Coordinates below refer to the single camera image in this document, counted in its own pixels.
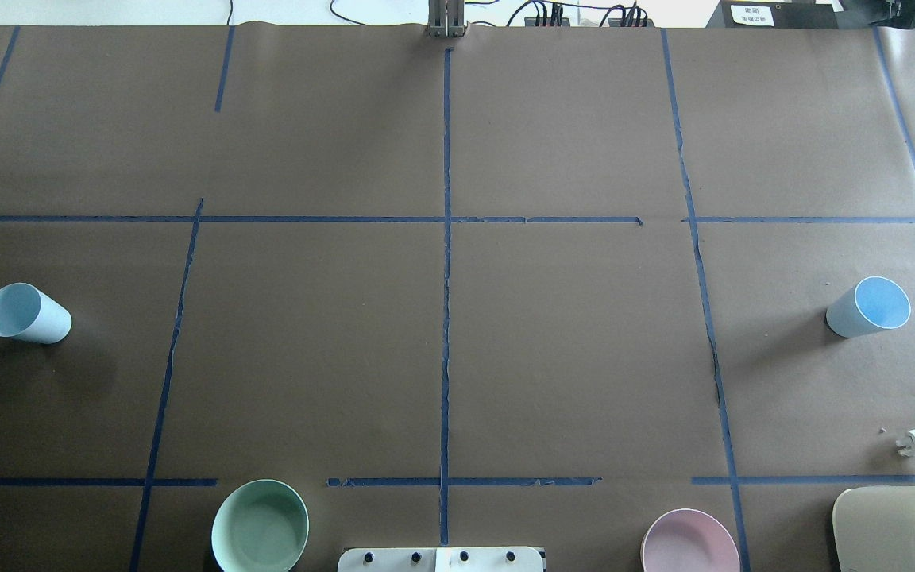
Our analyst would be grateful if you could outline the light blue cup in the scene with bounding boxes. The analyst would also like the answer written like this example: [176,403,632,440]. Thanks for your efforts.
[0,283,72,345]

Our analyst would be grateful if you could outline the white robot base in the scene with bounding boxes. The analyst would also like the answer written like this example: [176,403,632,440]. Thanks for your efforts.
[337,546,547,571]

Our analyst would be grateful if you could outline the black power strip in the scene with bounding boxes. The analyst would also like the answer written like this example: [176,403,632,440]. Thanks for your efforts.
[505,1,655,29]

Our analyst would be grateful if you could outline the green bowl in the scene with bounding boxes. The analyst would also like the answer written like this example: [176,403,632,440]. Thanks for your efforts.
[210,479,310,571]

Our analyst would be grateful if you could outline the pink bowl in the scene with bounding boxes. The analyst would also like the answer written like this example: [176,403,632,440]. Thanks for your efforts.
[639,509,742,571]

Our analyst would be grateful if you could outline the black box with label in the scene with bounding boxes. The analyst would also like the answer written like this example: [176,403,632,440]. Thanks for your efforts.
[705,1,839,29]

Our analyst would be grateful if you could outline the cream toaster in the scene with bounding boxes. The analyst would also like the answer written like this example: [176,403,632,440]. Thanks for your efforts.
[832,485,915,571]

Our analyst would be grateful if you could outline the metal camera post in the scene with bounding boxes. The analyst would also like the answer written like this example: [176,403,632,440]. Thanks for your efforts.
[426,0,468,37]

